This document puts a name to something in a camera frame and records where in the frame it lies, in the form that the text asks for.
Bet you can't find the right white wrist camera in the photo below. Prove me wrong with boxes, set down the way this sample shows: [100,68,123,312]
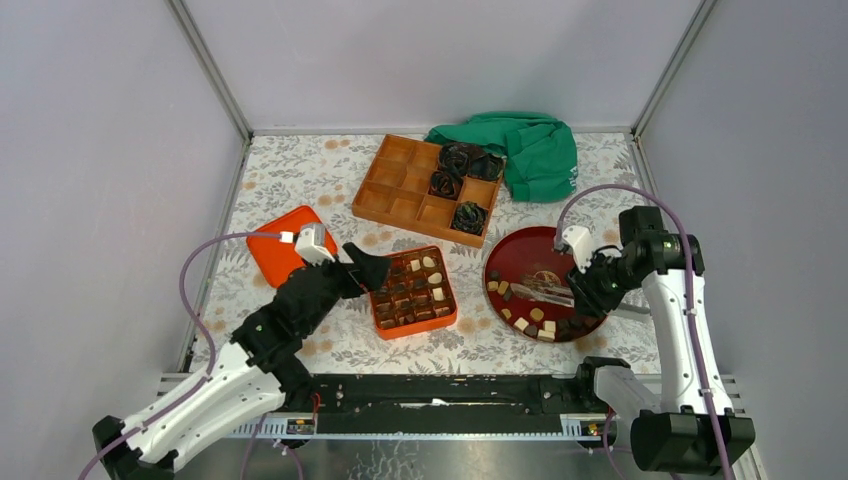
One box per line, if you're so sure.
[554,225,595,273]

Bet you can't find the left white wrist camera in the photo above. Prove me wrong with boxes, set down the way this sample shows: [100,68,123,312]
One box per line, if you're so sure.
[280,222,336,266]

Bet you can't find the dark rolled fabric back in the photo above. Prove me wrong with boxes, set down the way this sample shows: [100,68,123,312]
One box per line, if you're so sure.
[438,142,505,182]

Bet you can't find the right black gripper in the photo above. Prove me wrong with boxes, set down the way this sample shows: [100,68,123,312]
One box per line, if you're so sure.
[563,249,642,320]

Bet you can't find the dark rolled fabric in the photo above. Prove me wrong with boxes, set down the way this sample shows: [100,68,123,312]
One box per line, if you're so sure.
[450,201,489,236]
[438,142,505,182]
[428,170,464,200]

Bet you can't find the green cloth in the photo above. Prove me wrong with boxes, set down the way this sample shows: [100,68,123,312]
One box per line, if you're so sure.
[425,111,578,203]

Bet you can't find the dark rolled fabric front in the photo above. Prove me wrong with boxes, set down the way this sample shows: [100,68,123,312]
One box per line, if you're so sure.
[450,201,489,236]

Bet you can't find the floral table mat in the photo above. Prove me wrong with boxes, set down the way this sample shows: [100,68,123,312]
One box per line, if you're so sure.
[203,132,660,374]

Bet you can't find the red round plate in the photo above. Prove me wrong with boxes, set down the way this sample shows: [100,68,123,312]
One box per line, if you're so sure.
[483,226,606,343]

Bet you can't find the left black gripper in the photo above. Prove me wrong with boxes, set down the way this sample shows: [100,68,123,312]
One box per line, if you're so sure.
[303,245,394,338]

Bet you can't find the aluminium frame rail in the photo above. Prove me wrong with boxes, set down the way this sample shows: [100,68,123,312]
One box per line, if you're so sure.
[135,372,763,480]

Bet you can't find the wooden compartment organizer tray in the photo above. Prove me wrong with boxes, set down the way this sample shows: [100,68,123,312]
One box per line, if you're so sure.
[352,134,502,248]

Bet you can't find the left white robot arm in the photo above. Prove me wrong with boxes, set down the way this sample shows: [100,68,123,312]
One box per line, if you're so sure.
[92,243,392,479]

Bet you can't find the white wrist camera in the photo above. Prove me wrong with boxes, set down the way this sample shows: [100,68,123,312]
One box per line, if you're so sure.
[280,222,336,266]
[554,225,595,273]

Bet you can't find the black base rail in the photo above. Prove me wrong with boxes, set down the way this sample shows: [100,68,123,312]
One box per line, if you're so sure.
[248,370,617,436]

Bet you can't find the dark rolled fabric middle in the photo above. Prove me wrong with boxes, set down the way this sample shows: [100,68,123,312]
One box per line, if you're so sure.
[428,170,464,200]

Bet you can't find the metal serving tongs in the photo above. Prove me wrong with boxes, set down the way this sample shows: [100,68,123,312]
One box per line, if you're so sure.
[510,283,574,308]

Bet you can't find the orange chocolate box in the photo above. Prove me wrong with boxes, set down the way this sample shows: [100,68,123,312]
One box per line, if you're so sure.
[370,245,458,340]

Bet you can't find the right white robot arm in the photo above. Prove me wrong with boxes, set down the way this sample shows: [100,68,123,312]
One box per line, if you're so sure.
[554,206,756,479]

